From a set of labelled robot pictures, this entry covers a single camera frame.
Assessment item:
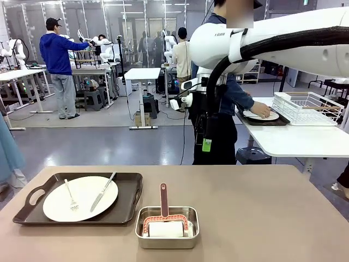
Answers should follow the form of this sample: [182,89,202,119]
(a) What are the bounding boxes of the man in blue hoodie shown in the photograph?
[39,17,92,120]

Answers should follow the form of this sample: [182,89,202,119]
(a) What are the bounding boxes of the teal fabric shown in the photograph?
[0,109,26,186]

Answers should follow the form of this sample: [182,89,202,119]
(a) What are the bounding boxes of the white wire dish rack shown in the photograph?
[272,91,345,127]

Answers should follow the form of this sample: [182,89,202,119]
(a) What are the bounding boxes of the black clothes rack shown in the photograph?
[310,78,349,92]

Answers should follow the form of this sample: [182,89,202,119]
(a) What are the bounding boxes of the long white desk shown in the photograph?
[0,68,54,114]

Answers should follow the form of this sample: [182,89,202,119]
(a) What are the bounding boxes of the pink lint roller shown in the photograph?
[142,182,191,238]

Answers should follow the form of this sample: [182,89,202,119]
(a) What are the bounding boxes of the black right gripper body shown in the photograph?
[190,91,210,138]

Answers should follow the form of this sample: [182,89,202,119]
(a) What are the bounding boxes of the white standing desk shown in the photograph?
[124,67,161,129]

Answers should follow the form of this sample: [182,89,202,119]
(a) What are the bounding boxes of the large white plate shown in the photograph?
[43,176,119,222]

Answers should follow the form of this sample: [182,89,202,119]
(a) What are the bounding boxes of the person's right forearm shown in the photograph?
[231,81,258,112]

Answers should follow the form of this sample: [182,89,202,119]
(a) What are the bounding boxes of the white side table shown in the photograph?
[236,97,349,175]

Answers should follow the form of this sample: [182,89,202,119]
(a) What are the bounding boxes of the person in beige shirt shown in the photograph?
[171,27,193,112]

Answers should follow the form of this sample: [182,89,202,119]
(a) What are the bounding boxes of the white desk with shelf frame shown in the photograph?
[69,49,114,109]

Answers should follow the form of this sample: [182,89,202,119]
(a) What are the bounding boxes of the black stool under desk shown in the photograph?
[142,94,160,120]

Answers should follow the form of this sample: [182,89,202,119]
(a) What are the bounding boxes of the person in denim jacket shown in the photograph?
[190,0,272,165]

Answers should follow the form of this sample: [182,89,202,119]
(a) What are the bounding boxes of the silver fork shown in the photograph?
[64,178,80,212]

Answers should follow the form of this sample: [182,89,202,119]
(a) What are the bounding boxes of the dark brown handled tray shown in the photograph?
[13,171,144,227]

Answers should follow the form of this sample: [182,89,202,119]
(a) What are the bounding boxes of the black right arm cable sleeve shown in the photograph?
[206,26,349,139]

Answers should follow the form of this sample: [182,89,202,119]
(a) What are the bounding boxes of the black bags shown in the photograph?
[261,61,281,76]

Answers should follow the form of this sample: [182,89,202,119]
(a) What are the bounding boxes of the black tripod stand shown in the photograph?
[279,65,289,93]

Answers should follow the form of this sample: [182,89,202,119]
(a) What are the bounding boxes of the silver knife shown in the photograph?
[89,171,117,213]

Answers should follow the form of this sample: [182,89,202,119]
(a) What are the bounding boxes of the black plastic stool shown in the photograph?
[236,147,272,165]

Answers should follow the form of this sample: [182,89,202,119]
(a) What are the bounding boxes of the cardboard box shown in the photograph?
[134,112,151,128]

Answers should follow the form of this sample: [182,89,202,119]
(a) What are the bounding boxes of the rectangular steel container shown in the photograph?
[135,206,200,249]

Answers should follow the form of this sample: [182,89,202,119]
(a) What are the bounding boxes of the grey plastic stool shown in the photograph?
[83,89,106,111]

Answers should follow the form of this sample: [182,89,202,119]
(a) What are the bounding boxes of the black serving tray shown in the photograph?
[236,108,291,127]

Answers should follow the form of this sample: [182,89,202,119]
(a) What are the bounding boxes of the person's right hand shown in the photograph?
[249,102,272,120]

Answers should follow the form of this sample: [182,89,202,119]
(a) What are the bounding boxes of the white shoe rack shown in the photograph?
[236,65,260,85]

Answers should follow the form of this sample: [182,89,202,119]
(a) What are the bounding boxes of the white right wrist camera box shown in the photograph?
[169,94,192,110]

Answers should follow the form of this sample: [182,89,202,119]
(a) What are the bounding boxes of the white dinner plate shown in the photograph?
[242,108,280,121]

